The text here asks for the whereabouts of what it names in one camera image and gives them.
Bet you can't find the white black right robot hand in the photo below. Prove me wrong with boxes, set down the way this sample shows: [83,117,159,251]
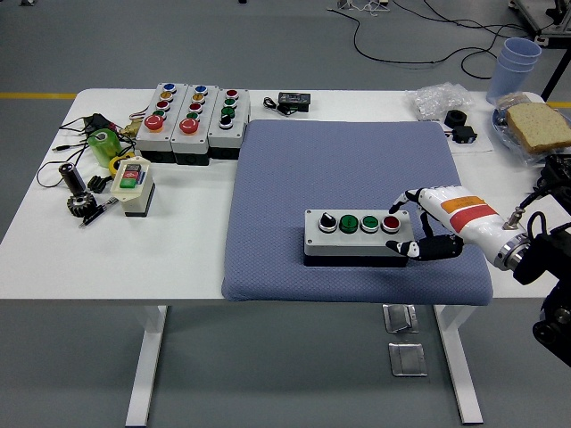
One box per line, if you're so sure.
[385,184,528,271]

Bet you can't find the grey four-control button box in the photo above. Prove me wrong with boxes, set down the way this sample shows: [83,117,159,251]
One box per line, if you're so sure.
[302,208,412,268]
[208,86,252,161]

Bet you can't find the grey five-button control box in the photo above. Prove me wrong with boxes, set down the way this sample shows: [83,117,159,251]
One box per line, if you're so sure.
[171,83,220,167]
[135,82,188,164]

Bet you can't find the white cardboard box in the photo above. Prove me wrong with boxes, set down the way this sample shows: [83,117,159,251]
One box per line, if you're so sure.
[519,195,564,235]

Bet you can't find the black servo motor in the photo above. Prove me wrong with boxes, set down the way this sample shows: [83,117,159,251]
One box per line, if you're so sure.
[451,126,478,146]

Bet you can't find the bread slice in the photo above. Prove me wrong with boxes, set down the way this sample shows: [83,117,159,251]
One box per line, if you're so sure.
[505,103,571,155]

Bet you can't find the clear plastic bag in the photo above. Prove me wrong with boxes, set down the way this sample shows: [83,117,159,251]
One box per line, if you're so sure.
[405,82,474,121]

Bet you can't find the metal floor socket plate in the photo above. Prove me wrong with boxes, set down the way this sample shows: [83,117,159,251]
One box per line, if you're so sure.
[387,342,428,378]
[382,304,420,334]

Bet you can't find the stack of blue cups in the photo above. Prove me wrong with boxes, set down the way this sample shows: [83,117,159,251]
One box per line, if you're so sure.
[485,37,543,106]

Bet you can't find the white table leg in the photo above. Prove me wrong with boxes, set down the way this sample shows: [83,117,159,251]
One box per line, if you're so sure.
[124,305,170,428]
[433,305,484,424]

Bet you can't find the blue-grey quilted mat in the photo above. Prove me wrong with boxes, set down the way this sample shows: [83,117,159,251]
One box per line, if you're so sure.
[221,118,495,307]

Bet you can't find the black digital meter module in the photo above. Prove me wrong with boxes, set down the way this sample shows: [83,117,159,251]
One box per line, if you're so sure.
[277,91,313,113]

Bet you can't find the yellow tape roll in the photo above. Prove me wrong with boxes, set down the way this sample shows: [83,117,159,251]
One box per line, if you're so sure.
[108,152,137,174]

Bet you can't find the green translucent roll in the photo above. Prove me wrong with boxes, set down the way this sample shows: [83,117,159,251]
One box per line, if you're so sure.
[87,128,123,169]

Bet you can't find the small black toothed part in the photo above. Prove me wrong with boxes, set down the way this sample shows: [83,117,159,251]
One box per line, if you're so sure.
[87,174,112,194]

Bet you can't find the black pen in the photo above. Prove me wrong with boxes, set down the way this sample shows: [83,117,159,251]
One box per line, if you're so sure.
[79,197,120,229]

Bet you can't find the black power module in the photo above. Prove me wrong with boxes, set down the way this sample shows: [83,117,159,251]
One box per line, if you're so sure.
[82,113,118,135]

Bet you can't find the black bevel gear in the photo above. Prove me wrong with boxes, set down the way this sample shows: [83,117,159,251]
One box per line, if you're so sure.
[66,193,99,218]

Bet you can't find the dark metal cylinder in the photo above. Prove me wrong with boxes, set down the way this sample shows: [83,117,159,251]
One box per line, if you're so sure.
[59,162,87,195]

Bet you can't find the black device with cables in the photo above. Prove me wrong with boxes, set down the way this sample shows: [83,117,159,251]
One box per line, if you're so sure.
[537,154,571,197]

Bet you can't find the aluminium frame stand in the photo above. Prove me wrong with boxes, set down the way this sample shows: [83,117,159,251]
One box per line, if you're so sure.
[508,0,571,103]

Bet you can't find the black floor cable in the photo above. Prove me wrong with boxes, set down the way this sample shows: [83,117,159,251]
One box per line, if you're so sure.
[328,0,543,80]

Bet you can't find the black meter cable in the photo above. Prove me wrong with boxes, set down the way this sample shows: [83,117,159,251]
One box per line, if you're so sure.
[262,96,291,117]

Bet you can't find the white floor cable bundle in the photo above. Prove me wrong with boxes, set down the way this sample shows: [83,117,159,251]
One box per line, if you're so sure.
[327,0,393,15]

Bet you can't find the white switch box green red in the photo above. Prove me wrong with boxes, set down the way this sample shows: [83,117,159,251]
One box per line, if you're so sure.
[110,155,157,219]

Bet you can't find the thin black wires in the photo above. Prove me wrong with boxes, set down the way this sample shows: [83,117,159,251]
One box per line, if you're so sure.
[37,116,135,188]

